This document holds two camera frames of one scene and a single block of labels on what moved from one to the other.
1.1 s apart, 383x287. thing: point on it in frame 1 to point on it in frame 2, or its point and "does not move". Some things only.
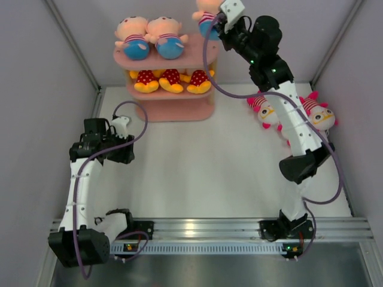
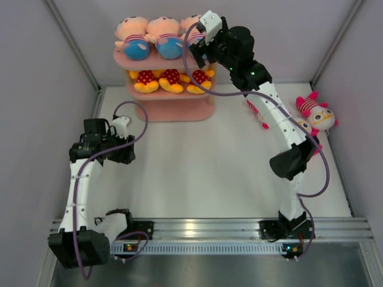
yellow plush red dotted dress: (147, 81) does not move
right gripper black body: (236, 38) to (214, 52)
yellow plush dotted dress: (170, 81) does not move
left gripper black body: (120, 155) does not move
